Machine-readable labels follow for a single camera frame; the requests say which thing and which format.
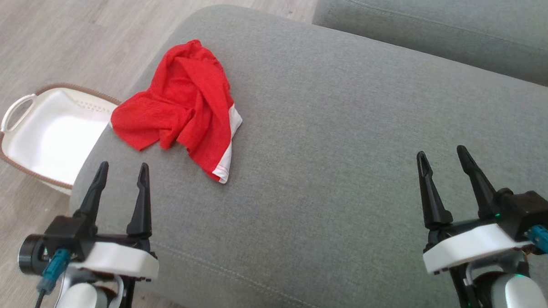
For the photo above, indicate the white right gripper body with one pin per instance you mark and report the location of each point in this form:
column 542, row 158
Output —
column 471, row 245

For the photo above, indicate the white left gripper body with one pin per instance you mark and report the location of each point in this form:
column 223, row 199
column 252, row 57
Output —
column 120, row 260

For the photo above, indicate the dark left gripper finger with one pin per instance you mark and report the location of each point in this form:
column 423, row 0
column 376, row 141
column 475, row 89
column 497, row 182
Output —
column 92, row 198
column 141, row 208

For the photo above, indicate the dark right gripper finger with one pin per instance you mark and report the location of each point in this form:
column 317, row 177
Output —
column 480, row 188
column 434, row 205

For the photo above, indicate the red shorts with white trim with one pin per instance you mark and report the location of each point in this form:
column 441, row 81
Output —
column 184, row 100

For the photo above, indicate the white laundry basket brown rim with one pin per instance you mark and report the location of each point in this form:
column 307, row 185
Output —
column 51, row 137

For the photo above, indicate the grey sofa seat cushion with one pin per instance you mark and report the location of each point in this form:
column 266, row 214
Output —
column 324, row 151

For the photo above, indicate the grey sofa back cushion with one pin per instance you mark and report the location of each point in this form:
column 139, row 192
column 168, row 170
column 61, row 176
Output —
column 442, row 27

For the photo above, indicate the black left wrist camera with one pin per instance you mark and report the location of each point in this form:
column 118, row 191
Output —
column 61, row 237

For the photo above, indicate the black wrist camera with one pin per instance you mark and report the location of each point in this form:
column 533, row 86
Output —
column 61, row 237
column 527, row 213

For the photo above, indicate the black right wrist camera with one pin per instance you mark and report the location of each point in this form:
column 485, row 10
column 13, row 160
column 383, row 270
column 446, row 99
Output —
column 527, row 213

